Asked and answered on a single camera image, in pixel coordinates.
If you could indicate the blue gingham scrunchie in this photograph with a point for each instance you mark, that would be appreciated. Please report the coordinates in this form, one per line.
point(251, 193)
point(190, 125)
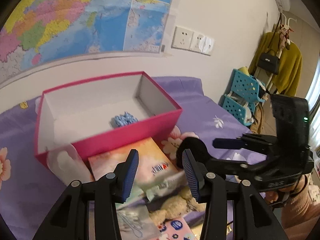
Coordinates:
point(123, 120)

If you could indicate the purple floral tablecloth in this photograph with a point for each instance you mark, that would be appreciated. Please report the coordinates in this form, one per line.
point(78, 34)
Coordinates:
point(32, 189)

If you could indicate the pink cardboard box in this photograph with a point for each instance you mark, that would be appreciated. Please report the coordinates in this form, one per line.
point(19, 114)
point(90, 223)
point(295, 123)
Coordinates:
point(79, 113)

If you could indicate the clear plastic packet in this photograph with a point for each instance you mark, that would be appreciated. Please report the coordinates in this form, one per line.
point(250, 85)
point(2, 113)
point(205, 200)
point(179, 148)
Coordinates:
point(135, 223)

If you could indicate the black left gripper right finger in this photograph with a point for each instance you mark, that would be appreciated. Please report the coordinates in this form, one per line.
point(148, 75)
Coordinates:
point(252, 218)

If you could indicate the white wall socket plate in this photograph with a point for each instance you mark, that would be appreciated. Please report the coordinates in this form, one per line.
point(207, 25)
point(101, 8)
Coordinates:
point(182, 38)

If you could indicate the white wall switch plate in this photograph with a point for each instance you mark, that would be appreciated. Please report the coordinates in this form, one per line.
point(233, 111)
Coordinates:
point(202, 44)

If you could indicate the beige teddy bear plush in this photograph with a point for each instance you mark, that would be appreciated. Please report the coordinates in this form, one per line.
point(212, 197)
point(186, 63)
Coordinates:
point(176, 206)

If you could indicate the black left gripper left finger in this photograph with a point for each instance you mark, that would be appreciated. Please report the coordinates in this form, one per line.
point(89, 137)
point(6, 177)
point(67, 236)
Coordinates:
point(69, 216)

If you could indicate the colourful wall map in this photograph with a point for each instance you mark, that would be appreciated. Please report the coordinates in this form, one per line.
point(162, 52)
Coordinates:
point(41, 31)

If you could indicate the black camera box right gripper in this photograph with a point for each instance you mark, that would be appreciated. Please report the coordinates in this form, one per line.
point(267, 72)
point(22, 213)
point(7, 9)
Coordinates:
point(292, 121)

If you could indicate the right hand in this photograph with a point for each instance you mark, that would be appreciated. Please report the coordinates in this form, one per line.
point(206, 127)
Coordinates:
point(291, 191)

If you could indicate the pink floral small tissue pack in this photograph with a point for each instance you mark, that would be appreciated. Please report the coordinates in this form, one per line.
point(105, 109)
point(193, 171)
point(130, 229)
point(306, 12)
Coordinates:
point(176, 229)

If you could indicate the pink sleeved right forearm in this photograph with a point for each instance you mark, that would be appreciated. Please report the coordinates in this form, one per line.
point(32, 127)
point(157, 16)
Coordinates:
point(300, 216)

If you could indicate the mustard yellow hanging coat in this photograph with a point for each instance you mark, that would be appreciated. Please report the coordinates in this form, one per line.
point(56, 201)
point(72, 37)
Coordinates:
point(290, 65)

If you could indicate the black fabric hair accessory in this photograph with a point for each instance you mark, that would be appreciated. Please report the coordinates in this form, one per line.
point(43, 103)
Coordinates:
point(197, 148)

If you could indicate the black handbag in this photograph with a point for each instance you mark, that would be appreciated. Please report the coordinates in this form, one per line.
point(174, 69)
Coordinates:
point(269, 62)

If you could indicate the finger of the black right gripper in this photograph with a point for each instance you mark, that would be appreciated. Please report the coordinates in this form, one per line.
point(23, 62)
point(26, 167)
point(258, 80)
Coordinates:
point(259, 143)
point(212, 162)

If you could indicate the white coat rack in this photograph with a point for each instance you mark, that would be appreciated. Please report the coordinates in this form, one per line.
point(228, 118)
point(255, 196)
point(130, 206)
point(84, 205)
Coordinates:
point(284, 40)

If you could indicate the white pump lotion bottle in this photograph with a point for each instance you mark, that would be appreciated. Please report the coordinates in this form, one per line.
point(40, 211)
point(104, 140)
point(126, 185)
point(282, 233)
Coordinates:
point(67, 165)

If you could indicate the teal perforated storage rack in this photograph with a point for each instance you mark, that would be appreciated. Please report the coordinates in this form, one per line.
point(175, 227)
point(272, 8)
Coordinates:
point(243, 94)

